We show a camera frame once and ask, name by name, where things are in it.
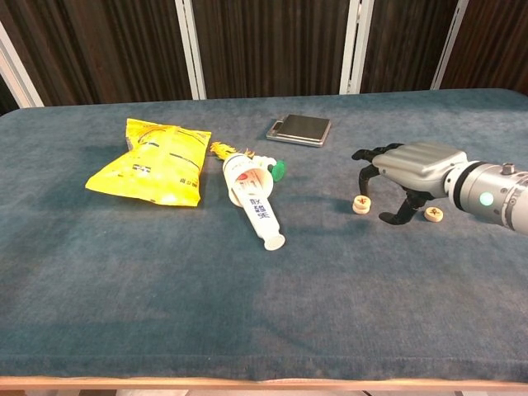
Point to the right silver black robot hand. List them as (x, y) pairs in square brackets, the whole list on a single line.
[(416, 165)]

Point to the wooden chess piece red character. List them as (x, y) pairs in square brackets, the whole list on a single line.
[(361, 201)]

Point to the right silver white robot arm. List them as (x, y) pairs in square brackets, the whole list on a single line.
[(495, 194)]

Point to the grey metal flat case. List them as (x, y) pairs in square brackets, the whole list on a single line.
[(303, 128)]

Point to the small bottle green cap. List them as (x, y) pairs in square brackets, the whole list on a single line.
[(279, 170)]

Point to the white tube blue text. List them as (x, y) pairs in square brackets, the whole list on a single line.
[(262, 214)]

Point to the white paper cup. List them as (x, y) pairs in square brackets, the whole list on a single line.
[(239, 161)]

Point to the yellow snack bag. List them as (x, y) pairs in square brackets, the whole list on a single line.
[(156, 169)]

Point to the blue table cloth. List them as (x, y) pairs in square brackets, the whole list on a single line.
[(165, 288)]

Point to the wooden table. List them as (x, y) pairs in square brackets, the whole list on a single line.
[(123, 383)]

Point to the white metal frame post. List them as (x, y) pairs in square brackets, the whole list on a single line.
[(447, 49), (354, 49), (16, 70), (191, 53)]

